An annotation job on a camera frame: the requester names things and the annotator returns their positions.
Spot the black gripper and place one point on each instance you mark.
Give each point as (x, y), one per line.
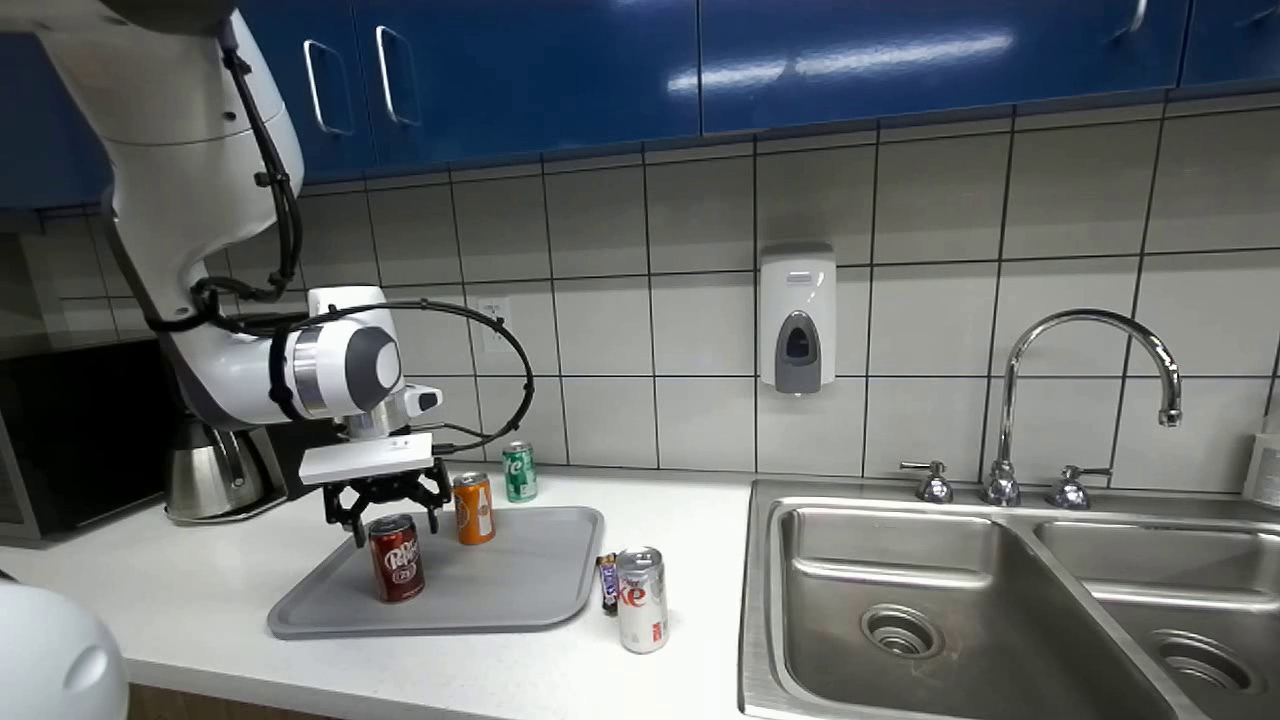
(385, 489)

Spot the dark red soda can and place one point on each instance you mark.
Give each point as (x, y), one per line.
(396, 563)

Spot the orange soda can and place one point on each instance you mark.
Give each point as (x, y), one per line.
(474, 511)

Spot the silver diet soda can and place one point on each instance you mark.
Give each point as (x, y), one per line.
(641, 607)

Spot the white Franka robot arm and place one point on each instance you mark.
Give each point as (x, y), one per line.
(174, 161)

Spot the grey plastic tray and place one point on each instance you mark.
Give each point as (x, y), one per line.
(505, 585)

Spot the green soda can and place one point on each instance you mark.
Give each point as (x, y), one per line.
(520, 472)

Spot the stainless steel coffee carafe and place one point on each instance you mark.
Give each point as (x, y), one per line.
(206, 480)

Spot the wooden base cabinet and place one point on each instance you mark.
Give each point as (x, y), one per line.
(203, 706)

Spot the black microwave oven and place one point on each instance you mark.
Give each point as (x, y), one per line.
(81, 442)

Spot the glossy blue upper cabinets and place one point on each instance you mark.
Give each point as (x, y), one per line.
(563, 66)

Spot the stainless steel double sink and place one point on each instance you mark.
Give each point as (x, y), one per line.
(933, 627)

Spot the chrome faucet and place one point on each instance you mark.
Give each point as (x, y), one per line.
(1080, 319)

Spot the clear dish soap bottle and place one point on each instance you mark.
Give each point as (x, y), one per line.
(1264, 470)

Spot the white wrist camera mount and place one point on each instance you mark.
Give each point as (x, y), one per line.
(364, 462)

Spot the white wall soap dispenser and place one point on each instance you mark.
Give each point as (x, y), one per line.
(799, 321)

